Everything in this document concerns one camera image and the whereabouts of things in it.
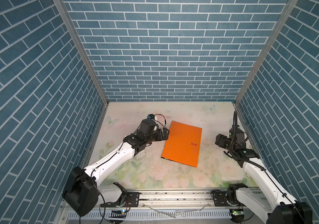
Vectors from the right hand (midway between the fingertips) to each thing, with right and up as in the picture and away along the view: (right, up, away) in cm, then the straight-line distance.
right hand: (221, 136), depth 84 cm
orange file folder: (-22, -8, +12) cm, 27 cm away
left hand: (-35, +3, -3) cm, 35 cm away
